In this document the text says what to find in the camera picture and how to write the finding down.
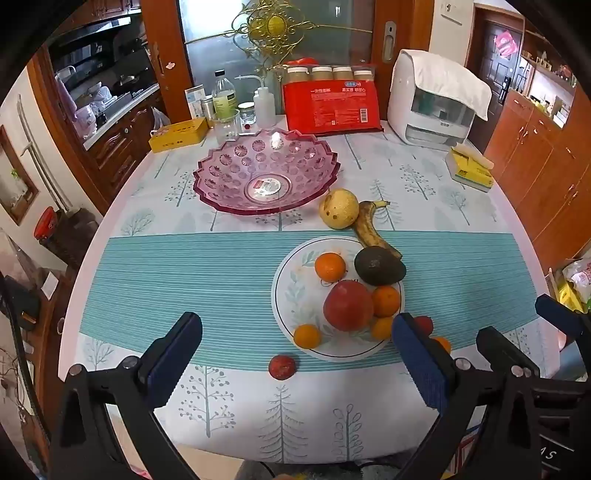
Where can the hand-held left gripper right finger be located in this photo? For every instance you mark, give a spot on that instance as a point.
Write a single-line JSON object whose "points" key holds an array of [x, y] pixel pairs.
{"points": [[418, 360]]}

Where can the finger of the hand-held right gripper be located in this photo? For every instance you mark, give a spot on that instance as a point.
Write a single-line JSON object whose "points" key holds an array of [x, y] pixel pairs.
{"points": [[503, 350], [556, 311]]}

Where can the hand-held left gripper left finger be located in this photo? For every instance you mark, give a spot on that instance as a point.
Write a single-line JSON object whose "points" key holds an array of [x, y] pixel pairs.
{"points": [[171, 364]]}

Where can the small orange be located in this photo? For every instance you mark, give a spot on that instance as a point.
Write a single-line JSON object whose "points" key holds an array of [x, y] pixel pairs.
{"points": [[442, 344], [307, 335], [381, 330]]}

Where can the small red plum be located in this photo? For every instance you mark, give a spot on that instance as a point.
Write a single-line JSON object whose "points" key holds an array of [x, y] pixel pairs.
{"points": [[425, 325], [282, 367]]}

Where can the red apple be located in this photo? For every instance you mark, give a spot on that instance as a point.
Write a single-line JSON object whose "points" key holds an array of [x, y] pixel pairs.
{"points": [[348, 307]]}

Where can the dark green avocado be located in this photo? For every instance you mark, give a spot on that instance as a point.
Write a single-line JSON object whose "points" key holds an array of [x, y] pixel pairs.
{"points": [[378, 266]]}

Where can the ripe spotted banana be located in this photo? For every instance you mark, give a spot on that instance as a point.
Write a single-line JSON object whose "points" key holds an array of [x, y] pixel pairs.
{"points": [[367, 226]]}

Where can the yellow spotted pear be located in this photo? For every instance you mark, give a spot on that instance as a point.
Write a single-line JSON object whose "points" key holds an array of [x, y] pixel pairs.
{"points": [[339, 210]]}

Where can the pink glass fruit bowl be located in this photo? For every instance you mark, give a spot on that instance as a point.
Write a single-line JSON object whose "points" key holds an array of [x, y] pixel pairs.
{"points": [[231, 180]]}

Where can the wooden sideboard cabinet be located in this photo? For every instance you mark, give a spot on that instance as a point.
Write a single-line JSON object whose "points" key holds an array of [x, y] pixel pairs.
{"points": [[531, 152]]}

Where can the yellow sponge pack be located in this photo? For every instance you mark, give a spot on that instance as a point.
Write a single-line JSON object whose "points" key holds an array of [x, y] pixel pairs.
{"points": [[466, 168]]}

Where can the red container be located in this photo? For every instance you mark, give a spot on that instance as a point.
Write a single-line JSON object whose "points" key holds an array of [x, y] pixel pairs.
{"points": [[46, 221]]}

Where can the wooden kitchen cabinet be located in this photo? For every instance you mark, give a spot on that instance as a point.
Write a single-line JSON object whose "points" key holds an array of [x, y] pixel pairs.
{"points": [[115, 152]]}

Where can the yellow tin box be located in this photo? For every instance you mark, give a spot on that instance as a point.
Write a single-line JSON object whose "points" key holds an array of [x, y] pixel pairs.
{"points": [[178, 136]]}

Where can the clear glass cup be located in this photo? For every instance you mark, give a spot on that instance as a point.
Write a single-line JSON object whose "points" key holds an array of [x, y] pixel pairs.
{"points": [[227, 129]]}

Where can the white countertop appliance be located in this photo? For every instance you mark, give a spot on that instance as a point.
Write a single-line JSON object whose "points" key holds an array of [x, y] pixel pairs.
{"points": [[401, 110]]}

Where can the silver metal can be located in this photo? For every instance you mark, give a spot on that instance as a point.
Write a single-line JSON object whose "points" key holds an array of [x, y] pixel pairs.
{"points": [[207, 110]]}

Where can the white towel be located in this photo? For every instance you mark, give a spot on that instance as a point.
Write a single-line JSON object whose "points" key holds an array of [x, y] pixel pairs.
{"points": [[443, 78]]}

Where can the small glass jar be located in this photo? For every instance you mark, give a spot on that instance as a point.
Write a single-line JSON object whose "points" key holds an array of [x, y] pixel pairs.
{"points": [[247, 115]]}

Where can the red paper cup pack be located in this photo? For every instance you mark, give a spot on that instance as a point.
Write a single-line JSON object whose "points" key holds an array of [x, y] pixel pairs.
{"points": [[332, 108]]}

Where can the white and blue carton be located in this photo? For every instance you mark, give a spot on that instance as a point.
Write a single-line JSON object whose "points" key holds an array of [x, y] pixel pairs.
{"points": [[195, 99]]}

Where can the white squeeze bottle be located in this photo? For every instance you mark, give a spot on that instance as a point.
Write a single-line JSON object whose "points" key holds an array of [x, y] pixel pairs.
{"points": [[264, 110]]}

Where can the clear plastic bottle green label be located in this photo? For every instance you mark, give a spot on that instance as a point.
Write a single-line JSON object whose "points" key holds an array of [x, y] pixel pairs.
{"points": [[223, 99]]}

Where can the gold metal ornament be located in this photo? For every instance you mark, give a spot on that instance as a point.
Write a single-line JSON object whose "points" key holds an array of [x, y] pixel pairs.
{"points": [[275, 23]]}

